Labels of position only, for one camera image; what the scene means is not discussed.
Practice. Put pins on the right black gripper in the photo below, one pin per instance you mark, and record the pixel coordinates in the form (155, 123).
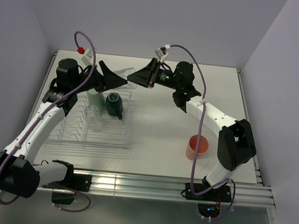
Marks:
(147, 76)

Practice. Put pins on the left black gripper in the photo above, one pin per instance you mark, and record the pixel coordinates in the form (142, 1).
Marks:
(109, 80)

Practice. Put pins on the large clear glass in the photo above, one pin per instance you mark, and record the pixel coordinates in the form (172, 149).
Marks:
(124, 73)
(93, 118)

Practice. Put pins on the light green plastic cup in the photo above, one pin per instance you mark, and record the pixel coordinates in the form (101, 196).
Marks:
(96, 99)

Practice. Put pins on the dark green ceramic mug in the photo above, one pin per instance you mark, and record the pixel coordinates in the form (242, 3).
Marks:
(114, 105)

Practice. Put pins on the orange plastic cup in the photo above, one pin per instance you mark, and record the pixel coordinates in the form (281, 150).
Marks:
(196, 143)

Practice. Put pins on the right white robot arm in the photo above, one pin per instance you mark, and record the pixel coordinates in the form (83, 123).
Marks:
(236, 145)

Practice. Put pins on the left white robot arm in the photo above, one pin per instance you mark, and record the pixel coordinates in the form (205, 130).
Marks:
(18, 175)

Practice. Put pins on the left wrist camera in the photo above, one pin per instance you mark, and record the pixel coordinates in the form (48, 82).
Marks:
(87, 55)

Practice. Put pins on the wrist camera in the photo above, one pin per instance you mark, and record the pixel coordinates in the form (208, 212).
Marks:
(162, 53)
(87, 55)

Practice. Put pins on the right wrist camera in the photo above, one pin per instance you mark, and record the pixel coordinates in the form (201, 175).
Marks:
(162, 53)

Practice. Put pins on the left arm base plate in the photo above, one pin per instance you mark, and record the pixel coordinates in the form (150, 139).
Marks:
(79, 182)

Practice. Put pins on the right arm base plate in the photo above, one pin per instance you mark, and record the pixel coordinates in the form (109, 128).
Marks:
(222, 194)

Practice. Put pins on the aluminium mounting rail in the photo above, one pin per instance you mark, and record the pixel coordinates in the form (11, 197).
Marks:
(167, 188)

